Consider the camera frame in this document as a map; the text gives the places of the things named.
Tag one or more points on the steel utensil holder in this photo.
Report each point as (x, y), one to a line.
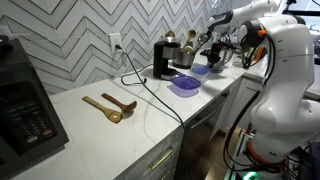
(183, 60)

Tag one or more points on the blue rectangular plastic lid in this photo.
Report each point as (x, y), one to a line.
(201, 70)

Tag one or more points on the black steel coffee maker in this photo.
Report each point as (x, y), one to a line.
(163, 60)

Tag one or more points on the metal ladle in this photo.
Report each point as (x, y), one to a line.
(204, 38)

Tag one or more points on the light wooden spoon in holder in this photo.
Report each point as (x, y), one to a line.
(191, 35)

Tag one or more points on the black microwave oven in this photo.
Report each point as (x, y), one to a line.
(26, 110)

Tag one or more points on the clear square lunch box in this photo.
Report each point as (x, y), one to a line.
(183, 93)

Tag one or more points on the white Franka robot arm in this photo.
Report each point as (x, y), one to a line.
(290, 100)

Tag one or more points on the brown wooden spatula in holder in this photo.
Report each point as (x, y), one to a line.
(170, 34)

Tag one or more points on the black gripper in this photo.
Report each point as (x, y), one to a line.
(218, 51)

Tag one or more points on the small black object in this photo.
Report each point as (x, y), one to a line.
(204, 52)

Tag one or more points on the white wall outlet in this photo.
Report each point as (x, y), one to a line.
(116, 41)

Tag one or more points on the light wooden slotted spatula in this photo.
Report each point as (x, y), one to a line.
(111, 115)

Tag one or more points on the dark wooden spoon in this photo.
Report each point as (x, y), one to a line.
(128, 106)

